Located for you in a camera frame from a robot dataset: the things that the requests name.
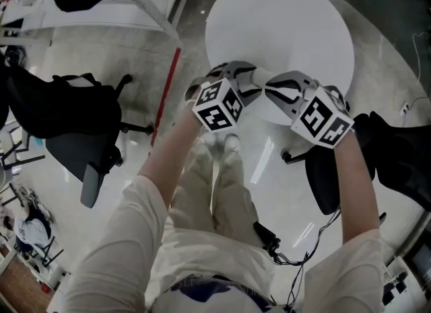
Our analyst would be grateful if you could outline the person's white right shoe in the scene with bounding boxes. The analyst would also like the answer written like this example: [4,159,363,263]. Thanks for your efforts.
[223,133,242,155]

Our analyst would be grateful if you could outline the person's white shoe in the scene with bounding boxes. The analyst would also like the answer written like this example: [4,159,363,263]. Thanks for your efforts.
[196,134,217,158]
[223,133,242,155]

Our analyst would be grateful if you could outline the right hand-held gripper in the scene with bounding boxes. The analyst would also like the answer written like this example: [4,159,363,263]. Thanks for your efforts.
[264,71,356,150]

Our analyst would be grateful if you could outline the black office chair grey seat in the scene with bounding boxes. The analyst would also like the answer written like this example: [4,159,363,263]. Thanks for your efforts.
[0,54,156,209]

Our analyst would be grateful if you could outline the person's white left shoe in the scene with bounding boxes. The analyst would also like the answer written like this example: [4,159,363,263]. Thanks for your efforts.
[196,134,217,158]

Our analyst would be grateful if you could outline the white round table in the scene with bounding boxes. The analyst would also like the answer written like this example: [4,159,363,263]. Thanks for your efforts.
[204,0,355,126]

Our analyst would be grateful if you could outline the small black device box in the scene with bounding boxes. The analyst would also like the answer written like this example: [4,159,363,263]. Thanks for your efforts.
[253,220,281,250]

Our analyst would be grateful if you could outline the person's left forearm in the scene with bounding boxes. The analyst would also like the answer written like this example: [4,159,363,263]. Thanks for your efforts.
[137,102,205,212]

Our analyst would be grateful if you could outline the white cotton swab container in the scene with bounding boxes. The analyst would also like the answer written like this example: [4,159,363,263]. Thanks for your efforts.
[252,68,274,85]

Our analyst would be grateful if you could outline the black cable bundle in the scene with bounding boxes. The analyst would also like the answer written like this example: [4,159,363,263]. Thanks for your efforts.
[269,209,341,310]

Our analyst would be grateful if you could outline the person's white shirt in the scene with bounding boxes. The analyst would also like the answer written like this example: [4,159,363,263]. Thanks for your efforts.
[63,173,389,313]

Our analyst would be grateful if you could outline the red floor tape strip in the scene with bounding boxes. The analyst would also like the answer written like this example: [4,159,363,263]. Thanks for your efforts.
[150,46,183,147]

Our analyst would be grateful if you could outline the person's beige trousers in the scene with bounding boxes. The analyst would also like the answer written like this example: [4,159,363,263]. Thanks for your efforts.
[167,148,264,249]

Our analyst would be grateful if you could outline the black mesh office chair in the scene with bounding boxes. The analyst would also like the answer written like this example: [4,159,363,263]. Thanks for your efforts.
[281,110,431,217]

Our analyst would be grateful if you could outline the person's right forearm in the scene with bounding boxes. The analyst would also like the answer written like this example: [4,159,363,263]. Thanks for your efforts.
[331,132,382,249]

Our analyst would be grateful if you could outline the white desk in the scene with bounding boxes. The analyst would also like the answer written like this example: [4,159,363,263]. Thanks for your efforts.
[0,0,172,38]

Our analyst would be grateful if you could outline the thin white cable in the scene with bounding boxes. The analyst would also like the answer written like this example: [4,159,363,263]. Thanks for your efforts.
[401,31,428,117]

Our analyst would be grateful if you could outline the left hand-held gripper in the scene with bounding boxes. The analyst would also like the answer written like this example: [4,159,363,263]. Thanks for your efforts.
[185,60,264,134]

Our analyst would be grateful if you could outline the grey metal shelf frame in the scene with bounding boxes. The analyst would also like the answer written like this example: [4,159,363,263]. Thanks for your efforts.
[100,0,180,40]

